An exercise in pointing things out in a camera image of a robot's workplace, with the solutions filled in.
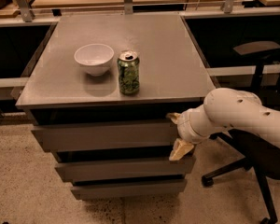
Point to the grey drawer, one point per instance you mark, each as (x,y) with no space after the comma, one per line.
(105,135)
(106,191)
(120,169)

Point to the green soda can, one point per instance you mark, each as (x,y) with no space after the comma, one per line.
(128,66)

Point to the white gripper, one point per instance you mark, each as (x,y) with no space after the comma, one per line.
(185,127)

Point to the grey bottom drawer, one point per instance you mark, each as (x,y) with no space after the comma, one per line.
(106,191)

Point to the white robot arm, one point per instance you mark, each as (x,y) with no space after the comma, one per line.
(224,109)

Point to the black office chair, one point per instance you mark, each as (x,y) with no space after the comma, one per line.
(259,153)

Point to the metal frame post left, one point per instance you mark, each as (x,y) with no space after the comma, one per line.
(26,11)

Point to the grey middle drawer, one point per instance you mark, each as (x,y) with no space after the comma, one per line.
(120,169)

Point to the grey top drawer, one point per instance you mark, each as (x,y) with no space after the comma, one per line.
(105,135)

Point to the white ceramic bowl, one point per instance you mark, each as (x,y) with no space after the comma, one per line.
(95,59)

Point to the grey drawer cabinet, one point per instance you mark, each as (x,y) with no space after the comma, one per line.
(172,79)

